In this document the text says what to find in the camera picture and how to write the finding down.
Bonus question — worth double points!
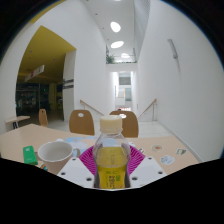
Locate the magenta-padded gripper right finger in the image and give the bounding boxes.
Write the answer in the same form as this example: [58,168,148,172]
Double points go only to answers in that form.
[125,145,167,188]

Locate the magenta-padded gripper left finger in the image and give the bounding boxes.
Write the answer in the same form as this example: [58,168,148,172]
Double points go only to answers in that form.
[57,145,98,189]

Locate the clear bottle with yellow drink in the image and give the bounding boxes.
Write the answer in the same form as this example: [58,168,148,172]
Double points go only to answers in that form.
[92,115,132,190]

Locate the white blue sticker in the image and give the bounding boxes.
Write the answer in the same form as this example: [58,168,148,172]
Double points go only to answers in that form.
[160,155,176,166]

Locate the beige mug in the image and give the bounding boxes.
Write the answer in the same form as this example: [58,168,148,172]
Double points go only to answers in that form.
[37,140,81,176]

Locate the round orange sticker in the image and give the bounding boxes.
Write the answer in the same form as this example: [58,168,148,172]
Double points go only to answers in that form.
[151,144,164,153]

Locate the pale blue sticker sheet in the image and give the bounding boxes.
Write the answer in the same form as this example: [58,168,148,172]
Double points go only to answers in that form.
[64,136,90,158]

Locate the yellow green sticker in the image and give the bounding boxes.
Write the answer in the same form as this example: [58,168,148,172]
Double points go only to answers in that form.
[175,148,188,157]

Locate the small green box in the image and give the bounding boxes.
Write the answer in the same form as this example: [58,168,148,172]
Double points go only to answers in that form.
[22,145,39,166]

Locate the wooden chair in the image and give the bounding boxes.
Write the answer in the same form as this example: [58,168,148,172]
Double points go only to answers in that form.
[109,110,139,138]
[38,108,49,128]
[69,109,96,136]

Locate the wooden stair handrail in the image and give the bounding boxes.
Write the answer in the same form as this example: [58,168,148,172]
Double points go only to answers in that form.
[138,98,158,122]
[79,99,105,117]

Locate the small side table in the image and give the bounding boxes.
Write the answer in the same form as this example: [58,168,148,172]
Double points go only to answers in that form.
[4,115,31,130]

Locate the dark shop shelf unit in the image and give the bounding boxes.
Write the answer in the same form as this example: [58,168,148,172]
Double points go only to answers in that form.
[15,83,64,114]

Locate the hanging white sign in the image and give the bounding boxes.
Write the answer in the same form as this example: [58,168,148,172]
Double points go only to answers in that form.
[24,64,45,83]

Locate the green potted plant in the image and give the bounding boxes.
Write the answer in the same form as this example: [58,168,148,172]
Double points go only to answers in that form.
[105,53,116,64]

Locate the oval ceiling lights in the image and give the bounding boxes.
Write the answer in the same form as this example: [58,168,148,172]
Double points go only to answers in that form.
[109,21,132,59]

